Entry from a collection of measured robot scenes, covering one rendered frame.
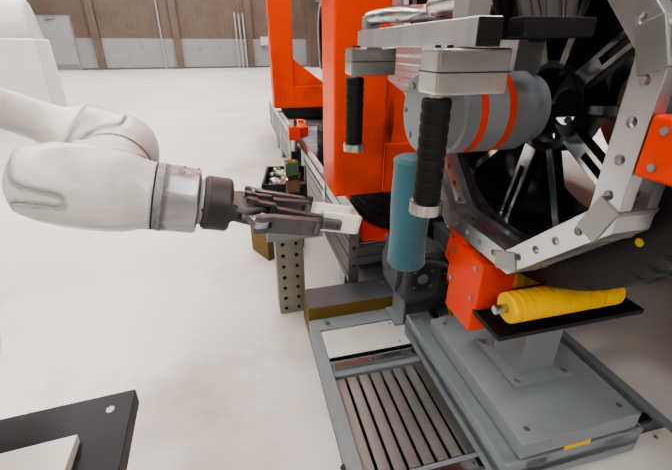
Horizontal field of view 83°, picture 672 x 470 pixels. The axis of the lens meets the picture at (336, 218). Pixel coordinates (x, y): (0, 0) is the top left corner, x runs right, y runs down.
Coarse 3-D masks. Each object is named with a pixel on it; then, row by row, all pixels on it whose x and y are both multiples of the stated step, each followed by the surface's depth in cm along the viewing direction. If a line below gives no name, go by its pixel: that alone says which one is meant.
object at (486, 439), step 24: (432, 312) 120; (408, 336) 121; (432, 336) 115; (432, 360) 106; (456, 384) 99; (456, 408) 95; (480, 408) 92; (480, 432) 85; (624, 432) 84; (480, 456) 86; (504, 456) 81; (552, 456) 80; (576, 456) 83; (600, 456) 86
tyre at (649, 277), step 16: (464, 176) 92; (480, 208) 87; (656, 224) 50; (624, 240) 54; (640, 240) 52; (656, 240) 50; (576, 256) 63; (592, 256) 60; (608, 256) 57; (624, 256) 54; (640, 256) 52; (656, 256) 50; (528, 272) 74; (544, 272) 70; (560, 272) 66; (576, 272) 63; (592, 272) 60; (608, 272) 57; (624, 272) 55; (640, 272) 53; (656, 272) 52; (560, 288) 68; (576, 288) 64; (592, 288) 61; (608, 288) 59
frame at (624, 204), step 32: (608, 0) 44; (640, 0) 41; (640, 32) 41; (640, 64) 41; (640, 96) 42; (640, 128) 42; (448, 160) 91; (608, 160) 46; (448, 192) 86; (608, 192) 48; (640, 192) 49; (448, 224) 85; (480, 224) 81; (576, 224) 52; (608, 224) 47; (640, 224) 48; (512, 256) 65; (544, 256) 58
